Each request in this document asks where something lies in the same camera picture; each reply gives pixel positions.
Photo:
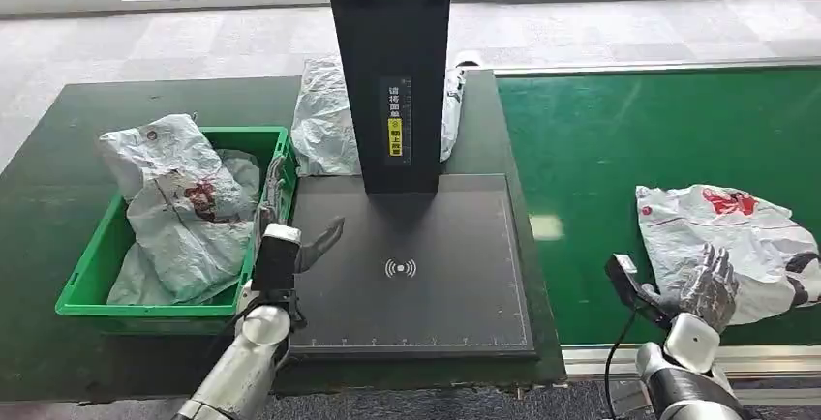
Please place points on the robot right hand grey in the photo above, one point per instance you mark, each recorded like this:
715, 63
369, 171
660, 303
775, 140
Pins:
709, 292

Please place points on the robot left hand grey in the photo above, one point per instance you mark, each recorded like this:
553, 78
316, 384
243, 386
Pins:
317, 247

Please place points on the white parcel bag dark red print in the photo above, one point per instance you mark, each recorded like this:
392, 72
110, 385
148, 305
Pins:
186, 237

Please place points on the white plastic parcel bag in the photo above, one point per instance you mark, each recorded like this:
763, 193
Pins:
321, 128
128, 285

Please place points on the robot right arm silver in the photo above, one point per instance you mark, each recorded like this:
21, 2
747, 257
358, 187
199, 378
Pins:
689, 391

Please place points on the robot left arm silver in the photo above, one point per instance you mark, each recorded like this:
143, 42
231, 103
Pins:
244, 366

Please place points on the white parcel bag bright red print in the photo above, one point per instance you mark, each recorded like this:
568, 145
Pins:
757, 244

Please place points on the black and yellow column sticker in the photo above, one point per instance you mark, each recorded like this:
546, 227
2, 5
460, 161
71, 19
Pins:
396, 122

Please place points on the green plastic crate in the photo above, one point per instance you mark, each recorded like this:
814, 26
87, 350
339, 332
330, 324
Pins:
147, 322

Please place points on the green conveyor belt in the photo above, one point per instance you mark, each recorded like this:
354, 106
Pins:
577, 148

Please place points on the black scanner column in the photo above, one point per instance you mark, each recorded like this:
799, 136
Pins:
385, 39

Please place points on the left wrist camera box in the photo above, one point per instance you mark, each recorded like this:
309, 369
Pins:
276, 263

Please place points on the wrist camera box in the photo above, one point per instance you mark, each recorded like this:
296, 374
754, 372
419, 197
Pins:
276, 263
625, 279

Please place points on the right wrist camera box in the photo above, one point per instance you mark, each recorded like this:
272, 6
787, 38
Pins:
625, 279

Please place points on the metal conveyor frame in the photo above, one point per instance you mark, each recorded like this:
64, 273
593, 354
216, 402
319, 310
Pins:
769, 359

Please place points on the black scanner base plate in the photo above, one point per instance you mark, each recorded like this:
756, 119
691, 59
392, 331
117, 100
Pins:
449, 282

